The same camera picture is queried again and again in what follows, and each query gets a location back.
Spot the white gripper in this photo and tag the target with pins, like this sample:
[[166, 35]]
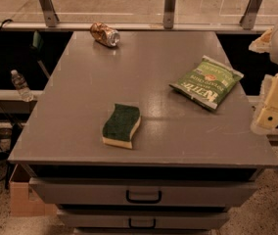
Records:
[[266, 119]]

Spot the green jalapeno chip bag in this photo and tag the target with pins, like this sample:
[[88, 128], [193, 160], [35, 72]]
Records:
[[208, 83]]

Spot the crushed gold soda can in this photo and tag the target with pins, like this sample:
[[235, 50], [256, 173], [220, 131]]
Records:
[[105, 35]]

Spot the green and yellow sponge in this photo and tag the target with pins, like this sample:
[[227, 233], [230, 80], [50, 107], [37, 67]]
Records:
[[119, 129]]

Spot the top grey drawer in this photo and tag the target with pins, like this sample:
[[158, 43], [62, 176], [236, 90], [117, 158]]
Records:
[[164, 193]]

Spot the grey drawer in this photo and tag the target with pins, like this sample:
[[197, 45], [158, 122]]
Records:
[[143, 219], [164, 193]]

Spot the clear plastic water bottle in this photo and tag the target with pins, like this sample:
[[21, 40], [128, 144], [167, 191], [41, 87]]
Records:
[[21, 85]]

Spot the cardboard box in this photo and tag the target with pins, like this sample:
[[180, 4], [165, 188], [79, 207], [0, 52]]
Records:
[[24, 202]]

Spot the right metal bracket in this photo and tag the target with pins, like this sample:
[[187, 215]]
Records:
[[247, 21]]

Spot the metal bracket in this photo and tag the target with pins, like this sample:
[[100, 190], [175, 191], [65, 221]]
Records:
[[247, 21], [50, 17], [168, 14]]

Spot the middle metal bracket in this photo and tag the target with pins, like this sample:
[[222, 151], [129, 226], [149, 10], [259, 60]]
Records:
[[168, 14]]

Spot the left metal bracket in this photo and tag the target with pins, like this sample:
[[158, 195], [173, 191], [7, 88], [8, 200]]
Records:
[[50, 17]]

